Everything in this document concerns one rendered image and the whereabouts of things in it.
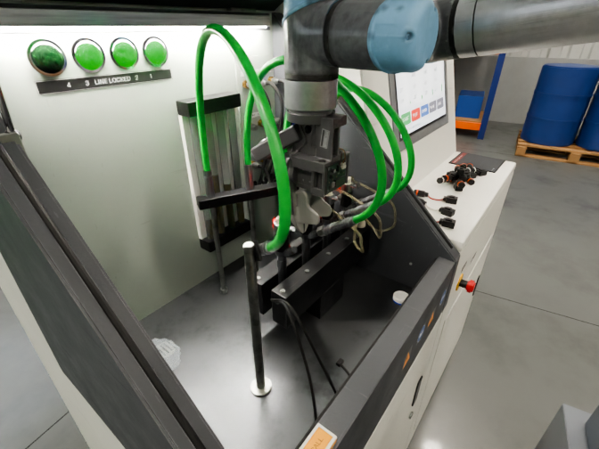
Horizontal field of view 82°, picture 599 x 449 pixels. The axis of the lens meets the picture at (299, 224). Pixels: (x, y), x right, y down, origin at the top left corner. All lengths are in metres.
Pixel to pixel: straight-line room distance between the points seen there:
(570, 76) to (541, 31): 4.66
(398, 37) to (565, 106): 4.83
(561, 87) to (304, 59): 4.78
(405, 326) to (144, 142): 0.61
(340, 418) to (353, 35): 0.49
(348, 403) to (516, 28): 0.52
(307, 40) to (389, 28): 0.11
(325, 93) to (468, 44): 0.18
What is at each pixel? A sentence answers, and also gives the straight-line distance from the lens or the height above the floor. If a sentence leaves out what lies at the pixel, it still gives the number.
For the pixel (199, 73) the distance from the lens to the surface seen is 0.66.
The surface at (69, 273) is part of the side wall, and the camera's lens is 0.44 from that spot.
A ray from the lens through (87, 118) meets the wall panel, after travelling 0.71.
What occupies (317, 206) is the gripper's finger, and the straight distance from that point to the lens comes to 0.59.
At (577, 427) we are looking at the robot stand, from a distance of 0.87.
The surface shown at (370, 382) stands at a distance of 0.59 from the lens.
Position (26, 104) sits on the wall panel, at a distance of 0.68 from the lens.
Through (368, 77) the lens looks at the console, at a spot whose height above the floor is 1.32.
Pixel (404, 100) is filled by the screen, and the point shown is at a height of 1.24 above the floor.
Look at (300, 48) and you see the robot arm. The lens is 0.49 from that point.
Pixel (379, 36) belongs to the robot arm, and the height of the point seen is 1.41.
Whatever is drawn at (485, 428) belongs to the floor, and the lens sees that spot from 1.80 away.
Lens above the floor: 1.42
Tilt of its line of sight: 30 degrees down
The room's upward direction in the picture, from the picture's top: straight up
